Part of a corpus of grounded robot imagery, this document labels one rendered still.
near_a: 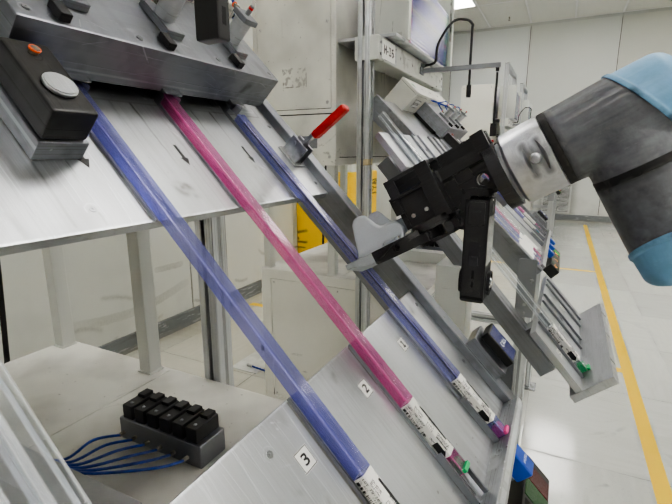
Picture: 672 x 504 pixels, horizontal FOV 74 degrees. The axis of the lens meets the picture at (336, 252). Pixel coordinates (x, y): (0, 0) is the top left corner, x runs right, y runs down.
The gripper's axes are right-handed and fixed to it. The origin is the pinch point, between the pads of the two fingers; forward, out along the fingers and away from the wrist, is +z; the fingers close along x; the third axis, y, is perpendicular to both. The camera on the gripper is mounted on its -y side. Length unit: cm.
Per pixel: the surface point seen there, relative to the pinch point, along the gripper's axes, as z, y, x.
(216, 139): 5.9, 21.1, 7.1
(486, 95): 12, 89, -440
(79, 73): 5.5, 27.0, 21.6
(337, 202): 2.9, 9.6, -8.0
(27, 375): 73, 9, 5
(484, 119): 24, 69, -440
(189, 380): 47.5, -5.4, -7.6
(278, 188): 3.9, 13.2, 2.8
